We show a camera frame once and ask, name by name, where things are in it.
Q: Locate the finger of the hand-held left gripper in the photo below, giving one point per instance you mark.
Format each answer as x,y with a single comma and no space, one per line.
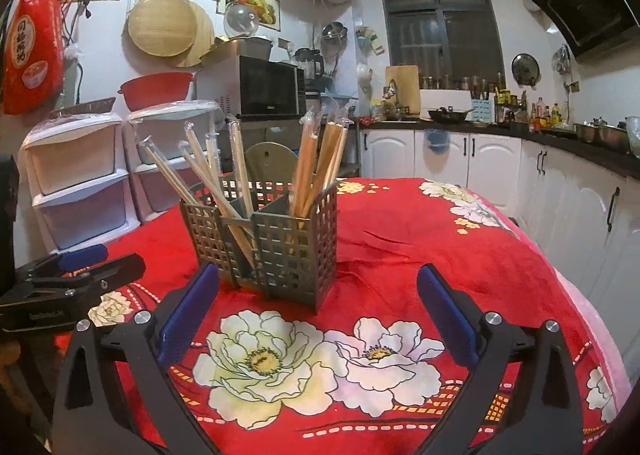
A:
110,275
80,256

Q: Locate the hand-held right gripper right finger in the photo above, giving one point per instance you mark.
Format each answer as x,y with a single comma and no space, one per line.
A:
447,315

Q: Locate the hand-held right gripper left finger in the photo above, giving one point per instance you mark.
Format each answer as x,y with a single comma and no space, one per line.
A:
187,315

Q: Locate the grey lattice utensil holder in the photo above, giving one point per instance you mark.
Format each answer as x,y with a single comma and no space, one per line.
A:
295,260

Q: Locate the bunch of chopsticks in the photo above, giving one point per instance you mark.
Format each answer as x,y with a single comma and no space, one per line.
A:
239,160

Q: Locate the wooden chopstick pair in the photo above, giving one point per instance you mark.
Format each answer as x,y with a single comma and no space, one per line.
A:
327,155
337,150
302,160
315,160

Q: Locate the white plastic drawer unit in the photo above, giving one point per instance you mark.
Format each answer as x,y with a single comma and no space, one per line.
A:
80,175
165,185

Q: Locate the red floral blanket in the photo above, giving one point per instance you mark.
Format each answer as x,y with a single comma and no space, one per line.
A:
400,235

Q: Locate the white kitchen cabinets with counter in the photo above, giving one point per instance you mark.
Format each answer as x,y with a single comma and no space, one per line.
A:
500,160

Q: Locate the blue hanging bag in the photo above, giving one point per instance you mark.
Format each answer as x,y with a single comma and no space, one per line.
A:
437,141

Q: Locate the red plastic basin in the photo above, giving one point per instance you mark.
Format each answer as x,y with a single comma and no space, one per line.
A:
157,92

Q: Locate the black wok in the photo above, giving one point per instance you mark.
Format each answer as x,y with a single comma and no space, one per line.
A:
447,116

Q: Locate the blue knife holder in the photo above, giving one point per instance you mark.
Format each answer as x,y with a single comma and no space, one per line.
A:
482,110

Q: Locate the red hanging bag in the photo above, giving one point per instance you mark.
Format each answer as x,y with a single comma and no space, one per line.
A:
32,45

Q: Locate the row of condiment bottles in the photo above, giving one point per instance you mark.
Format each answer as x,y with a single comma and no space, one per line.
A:
547,115

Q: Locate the wooden cutting board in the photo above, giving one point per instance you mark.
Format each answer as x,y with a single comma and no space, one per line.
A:
402,87

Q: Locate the row of spice jars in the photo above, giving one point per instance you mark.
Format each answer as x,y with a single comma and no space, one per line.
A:
460,82

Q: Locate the steel pots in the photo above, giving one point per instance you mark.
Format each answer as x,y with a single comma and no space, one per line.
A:
600,135

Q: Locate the microwave oven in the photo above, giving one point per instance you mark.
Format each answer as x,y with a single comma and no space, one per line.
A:
265,87

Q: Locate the round bamboo tray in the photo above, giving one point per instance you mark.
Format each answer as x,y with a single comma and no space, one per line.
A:
160,25

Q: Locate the round wooden board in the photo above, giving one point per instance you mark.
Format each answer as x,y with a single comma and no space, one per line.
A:
202,42

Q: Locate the white teapot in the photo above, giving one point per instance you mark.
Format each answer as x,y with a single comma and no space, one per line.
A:
364,72

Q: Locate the hanging steel pot lid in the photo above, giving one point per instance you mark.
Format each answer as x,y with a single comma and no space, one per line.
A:
525,69

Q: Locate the steel basin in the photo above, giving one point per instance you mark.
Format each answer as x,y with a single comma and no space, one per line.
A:
240,50

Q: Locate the black blender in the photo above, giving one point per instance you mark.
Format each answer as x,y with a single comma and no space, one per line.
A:
309,64

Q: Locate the glass pot lid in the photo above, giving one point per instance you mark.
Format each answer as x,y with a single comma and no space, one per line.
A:
242,20

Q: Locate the dark window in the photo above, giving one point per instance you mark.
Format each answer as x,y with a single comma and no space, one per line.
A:
440,20

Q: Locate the hanging steel colander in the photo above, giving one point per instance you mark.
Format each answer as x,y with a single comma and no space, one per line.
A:
334,32

